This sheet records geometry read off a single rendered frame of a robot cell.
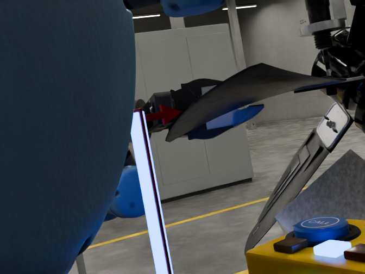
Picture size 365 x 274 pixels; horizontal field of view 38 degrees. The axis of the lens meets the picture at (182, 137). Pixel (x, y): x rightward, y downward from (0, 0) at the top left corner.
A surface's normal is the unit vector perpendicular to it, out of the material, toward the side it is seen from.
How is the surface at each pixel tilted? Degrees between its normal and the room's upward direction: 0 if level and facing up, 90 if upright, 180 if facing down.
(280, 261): 68
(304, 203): 55
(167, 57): 90
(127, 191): 90
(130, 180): 91
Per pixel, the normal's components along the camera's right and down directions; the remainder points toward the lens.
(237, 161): 0.40, -0.03
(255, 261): -0.79, 0.17
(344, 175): -0.35, -0.47
